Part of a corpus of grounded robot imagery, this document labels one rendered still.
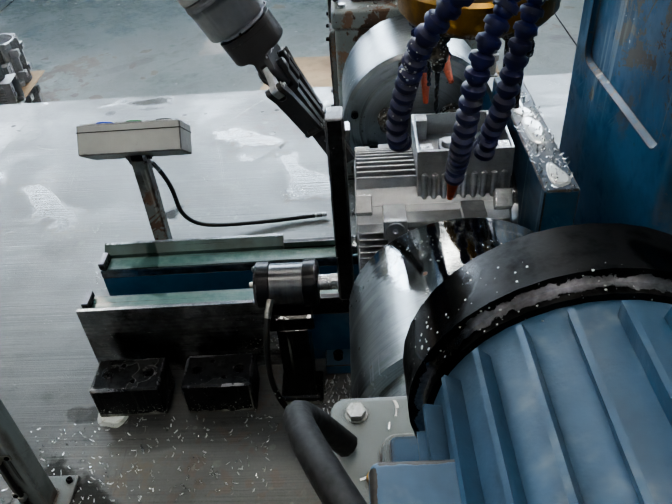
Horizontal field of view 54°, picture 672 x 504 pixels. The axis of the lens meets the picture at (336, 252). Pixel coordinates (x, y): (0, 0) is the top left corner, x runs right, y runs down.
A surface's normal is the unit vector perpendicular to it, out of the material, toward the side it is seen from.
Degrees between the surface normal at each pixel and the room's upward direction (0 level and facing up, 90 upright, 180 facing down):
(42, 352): 0
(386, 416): 0
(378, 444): 0
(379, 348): 50
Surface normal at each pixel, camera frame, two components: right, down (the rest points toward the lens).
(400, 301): -0.63, -0.60
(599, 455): -0.44, -0.69
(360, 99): 0.00, 0.63
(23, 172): -0.07, -0.77
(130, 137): -0.04, 0.04
